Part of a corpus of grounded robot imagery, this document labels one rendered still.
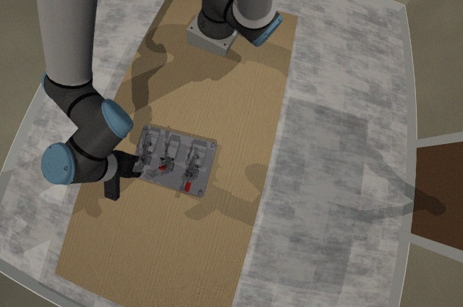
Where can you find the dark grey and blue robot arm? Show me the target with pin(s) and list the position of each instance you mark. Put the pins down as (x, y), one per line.
(67, 32)

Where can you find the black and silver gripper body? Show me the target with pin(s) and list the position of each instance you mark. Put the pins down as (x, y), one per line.
(125, 161)

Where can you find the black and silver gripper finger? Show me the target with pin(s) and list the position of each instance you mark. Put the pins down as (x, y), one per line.
(136, 172)

